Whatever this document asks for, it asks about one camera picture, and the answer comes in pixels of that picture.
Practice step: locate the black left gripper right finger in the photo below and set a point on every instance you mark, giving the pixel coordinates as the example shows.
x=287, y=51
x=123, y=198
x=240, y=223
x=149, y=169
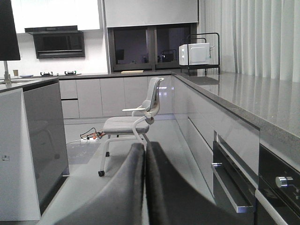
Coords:
x=172, y=200

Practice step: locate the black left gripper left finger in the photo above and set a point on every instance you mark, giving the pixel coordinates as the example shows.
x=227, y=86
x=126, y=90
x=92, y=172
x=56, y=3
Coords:
x=120, y=202

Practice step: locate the built-in black oven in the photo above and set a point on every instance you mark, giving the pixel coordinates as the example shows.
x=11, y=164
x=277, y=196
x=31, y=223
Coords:
x=247, y=165

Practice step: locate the white power strip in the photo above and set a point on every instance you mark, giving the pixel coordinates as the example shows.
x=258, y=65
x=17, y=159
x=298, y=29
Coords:
x=91, y=140

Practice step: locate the grey office chair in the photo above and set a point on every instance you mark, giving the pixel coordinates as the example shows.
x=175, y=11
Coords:
x=136, y=126

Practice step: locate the grey kitchen island cabinet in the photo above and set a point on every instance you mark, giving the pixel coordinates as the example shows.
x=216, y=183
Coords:
x=33, y=154

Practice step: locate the chrome oven knob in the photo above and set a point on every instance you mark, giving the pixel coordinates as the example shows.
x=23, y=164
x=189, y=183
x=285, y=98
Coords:
x=283, y=182

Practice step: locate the wooden cutting board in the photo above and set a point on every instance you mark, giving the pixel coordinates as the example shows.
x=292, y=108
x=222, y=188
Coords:
x=131, y=71

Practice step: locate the black metal rack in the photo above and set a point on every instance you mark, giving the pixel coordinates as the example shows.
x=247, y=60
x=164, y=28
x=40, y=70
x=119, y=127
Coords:
x=193, y=39

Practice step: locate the black gas stove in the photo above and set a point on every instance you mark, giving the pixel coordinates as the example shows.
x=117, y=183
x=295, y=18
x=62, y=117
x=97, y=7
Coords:
x=65, y=73

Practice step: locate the white microwave oven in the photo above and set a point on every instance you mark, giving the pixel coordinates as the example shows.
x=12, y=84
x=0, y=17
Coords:
x=194, y=54

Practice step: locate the blue plate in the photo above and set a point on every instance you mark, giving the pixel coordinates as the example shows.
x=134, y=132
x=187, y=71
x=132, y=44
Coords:
x=26, y=76

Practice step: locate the small paper cup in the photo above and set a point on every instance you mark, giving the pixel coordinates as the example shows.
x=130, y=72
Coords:
x=15, y=71

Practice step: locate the black range hood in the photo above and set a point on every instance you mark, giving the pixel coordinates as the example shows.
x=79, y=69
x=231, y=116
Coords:
x=58, y=42

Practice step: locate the white curtain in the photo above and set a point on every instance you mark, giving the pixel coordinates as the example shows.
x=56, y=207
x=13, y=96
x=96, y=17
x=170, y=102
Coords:
x=257, y=37

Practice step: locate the chrome oven handle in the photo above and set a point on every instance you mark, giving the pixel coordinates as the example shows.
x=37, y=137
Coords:
x=232, y=190

